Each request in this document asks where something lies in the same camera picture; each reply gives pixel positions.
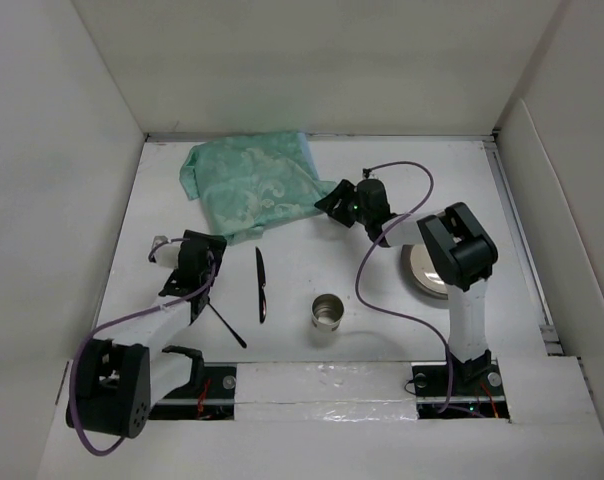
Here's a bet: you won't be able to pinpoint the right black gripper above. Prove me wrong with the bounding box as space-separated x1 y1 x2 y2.
316 178 371 227

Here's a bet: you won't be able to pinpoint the green patterned cloth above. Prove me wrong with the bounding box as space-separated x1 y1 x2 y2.
179 131 337 244

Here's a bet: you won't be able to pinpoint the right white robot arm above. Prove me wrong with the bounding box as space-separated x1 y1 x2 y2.
315 179 498 394

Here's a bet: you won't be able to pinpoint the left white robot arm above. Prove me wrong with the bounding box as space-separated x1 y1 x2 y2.
66 230 227 456

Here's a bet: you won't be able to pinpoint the black table knife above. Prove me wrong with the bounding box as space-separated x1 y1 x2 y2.
255 247 267 324

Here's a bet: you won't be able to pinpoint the dark metal fork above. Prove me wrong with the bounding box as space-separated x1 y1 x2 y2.
208 301 248 349

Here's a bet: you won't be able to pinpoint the stainless steel plate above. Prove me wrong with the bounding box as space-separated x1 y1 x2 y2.
400 244 448 300

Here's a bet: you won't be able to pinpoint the stainless steel cup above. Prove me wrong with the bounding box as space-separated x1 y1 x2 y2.
310 293 345 348

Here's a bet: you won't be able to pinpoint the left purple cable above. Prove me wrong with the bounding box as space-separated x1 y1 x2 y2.
66 238 221 457

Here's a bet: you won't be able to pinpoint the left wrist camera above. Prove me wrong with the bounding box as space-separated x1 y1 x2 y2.
147 235 181 269

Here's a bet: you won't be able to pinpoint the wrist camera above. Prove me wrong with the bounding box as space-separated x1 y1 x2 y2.
362 168 378 180
147 235 181 269

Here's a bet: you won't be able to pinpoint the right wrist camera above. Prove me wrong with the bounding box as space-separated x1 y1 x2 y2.
362 168 378 180

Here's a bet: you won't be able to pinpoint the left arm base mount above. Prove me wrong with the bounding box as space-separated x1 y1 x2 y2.
150 363 237 421

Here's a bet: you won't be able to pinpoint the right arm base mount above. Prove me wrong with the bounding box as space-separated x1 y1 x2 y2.
405 362 510 420

